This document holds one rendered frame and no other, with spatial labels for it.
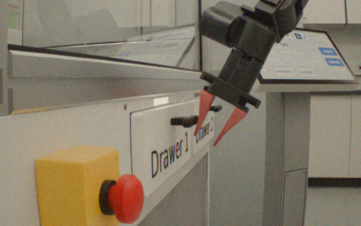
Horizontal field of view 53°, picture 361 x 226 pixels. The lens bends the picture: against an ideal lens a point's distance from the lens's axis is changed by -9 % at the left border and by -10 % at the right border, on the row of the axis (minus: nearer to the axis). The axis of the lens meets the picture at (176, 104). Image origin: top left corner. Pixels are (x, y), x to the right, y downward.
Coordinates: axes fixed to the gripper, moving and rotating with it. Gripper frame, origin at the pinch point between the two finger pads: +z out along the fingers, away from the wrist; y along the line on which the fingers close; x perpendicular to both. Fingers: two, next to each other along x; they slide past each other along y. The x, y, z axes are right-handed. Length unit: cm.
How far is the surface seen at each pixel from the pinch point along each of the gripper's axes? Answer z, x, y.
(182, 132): 2.4, -4.9, 4.3
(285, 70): -21, -78, -12
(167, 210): 17.0, -5.8, 0.0
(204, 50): -13.1, -45.0, 13.1
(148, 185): 6.9, 15.1, 3.1
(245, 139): 18, -167, -15
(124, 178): -0.1, 35.8, 2.7
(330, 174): 25, -287, -109
